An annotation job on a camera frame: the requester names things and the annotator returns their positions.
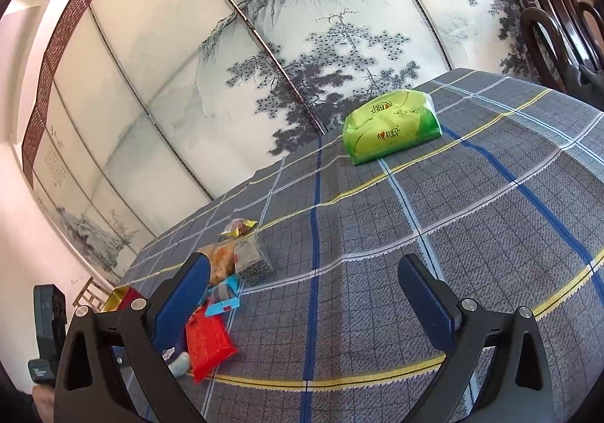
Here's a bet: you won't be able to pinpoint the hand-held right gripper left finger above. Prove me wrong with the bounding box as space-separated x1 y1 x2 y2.
53 252 211 423

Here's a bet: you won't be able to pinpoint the plaid grey tablecloth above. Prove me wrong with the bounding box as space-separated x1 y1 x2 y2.
113 68 604 423

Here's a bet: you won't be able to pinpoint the blue snack packet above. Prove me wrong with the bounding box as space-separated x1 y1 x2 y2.
205 276 241 317

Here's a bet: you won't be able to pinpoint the black bag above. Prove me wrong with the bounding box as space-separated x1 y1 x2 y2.
564 62 604 112

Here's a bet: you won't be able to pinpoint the dark wooden chair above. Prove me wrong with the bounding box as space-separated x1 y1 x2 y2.
514 0 604 96

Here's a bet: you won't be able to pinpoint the person's left hand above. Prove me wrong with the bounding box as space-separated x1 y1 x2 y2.
32 385 55 423

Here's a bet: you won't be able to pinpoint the yellow snack packet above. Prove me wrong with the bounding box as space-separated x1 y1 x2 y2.
220 218 259 239

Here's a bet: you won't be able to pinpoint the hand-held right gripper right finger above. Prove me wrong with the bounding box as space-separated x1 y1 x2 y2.
398 254 554 423

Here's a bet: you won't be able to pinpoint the red snack packet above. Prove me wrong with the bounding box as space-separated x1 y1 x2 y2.
185 310 238 383

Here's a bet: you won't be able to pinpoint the green tissue pack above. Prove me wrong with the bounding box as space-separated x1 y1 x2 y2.
342 90 443 166

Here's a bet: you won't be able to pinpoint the clear packet of dark seeds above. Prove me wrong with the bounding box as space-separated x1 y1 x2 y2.
233 234 273 287

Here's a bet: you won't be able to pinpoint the ink landscape wall panels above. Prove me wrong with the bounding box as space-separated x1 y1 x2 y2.
23 0 543 284

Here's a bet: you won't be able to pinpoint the small white snack packet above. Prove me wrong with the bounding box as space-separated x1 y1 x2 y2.
163 347 192 379

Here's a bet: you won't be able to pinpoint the orange snack packet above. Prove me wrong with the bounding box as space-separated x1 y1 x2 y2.
197 241 241 284

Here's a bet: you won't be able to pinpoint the red and yellow tin box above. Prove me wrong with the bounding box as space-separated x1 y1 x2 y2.
101 285 147 313

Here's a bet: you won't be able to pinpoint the brown lattice wall trim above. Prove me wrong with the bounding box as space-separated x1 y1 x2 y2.
21 0 130 190

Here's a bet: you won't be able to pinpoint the light wooden stool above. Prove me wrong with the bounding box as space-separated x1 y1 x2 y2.
72 276 110 313

